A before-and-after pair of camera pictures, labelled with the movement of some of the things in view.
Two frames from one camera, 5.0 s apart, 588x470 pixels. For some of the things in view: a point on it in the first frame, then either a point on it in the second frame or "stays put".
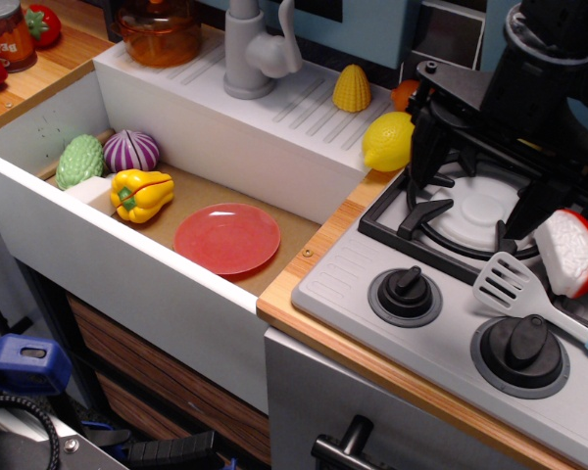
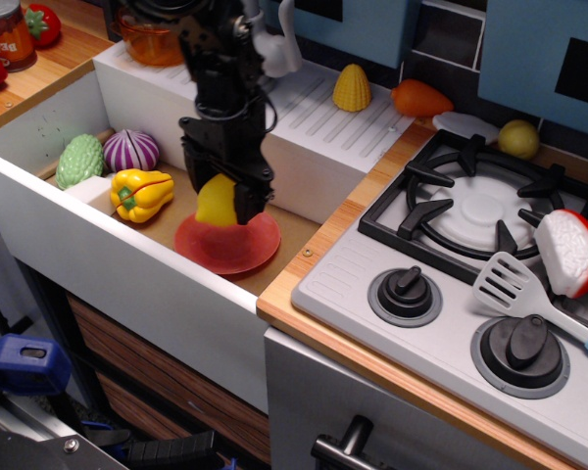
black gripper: x=447 y=110 -> x=232 y=144
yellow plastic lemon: x=388 y=140 -> x=217 y=202
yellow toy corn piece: x=352 y=91 stays put
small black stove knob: x=409 y=298 stays put
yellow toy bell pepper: x=138 y=195 stays put
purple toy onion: x=130 y=150 stays put
